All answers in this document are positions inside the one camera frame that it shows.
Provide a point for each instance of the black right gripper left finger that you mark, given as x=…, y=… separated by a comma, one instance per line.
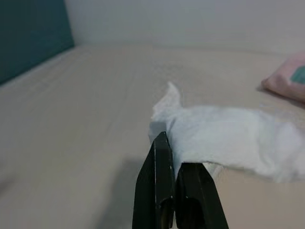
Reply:
x=152, y=190

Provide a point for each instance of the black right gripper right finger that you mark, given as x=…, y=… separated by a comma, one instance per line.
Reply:
x=197, y=202

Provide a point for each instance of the white paper tissue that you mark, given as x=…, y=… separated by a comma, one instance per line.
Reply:
x=214, y=133

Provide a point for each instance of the teal upholstered headboard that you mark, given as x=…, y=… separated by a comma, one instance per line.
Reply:
x=31, y=35

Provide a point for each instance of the pink patterned pillow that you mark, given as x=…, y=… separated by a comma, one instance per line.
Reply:
x=286, y=78

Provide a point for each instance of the beige bed mattress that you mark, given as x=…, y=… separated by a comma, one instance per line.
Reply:
x=71, y=107

